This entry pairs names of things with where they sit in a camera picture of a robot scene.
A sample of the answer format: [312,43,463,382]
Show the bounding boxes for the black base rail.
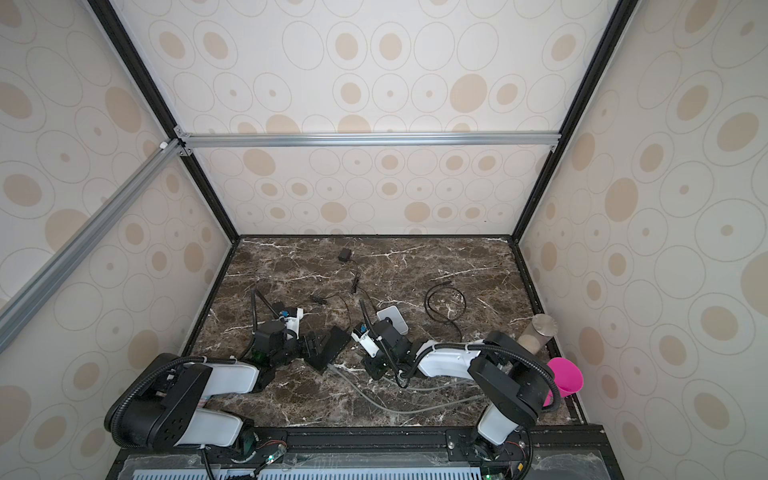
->
[107,425,623,479]

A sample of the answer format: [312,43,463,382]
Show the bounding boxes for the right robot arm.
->
[352,321,562,447]

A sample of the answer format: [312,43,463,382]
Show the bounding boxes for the aluminium crossbar back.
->
[181,131,561,148]

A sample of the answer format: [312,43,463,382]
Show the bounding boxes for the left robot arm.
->
[104,289,328,460]

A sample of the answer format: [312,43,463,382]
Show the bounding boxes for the aluminium crossbar left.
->
[1,139,182,350]

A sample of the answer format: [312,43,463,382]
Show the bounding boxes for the pink silicone funnel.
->
[547,357,584,399]

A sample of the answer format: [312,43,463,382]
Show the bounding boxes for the black corner frame post right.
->
[510,0,639,245]

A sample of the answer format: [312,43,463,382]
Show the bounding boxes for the aluminium crossbar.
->
[1,139,182,350]
[181,131,561,148]

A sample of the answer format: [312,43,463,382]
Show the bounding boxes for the black corner frame post left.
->
[87,0,240,243]

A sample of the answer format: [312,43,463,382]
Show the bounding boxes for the black network switch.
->
[304,326,352,373]

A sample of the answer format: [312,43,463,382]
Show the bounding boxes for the black adapter cable with plug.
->
[310,292,355,331]

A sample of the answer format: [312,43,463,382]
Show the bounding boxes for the black corner frame post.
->
[510,0,639,245]
[87,0,240,243]

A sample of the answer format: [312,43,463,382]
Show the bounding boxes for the black power adapter far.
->
[338,248,353,263]

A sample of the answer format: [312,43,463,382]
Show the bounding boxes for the far adapter black cable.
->
[349,262,382,313]

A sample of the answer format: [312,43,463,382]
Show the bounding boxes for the white rectangular box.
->
[376,306,409,336]

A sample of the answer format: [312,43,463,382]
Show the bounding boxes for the black ethernet cable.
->
[424,280,469,343]

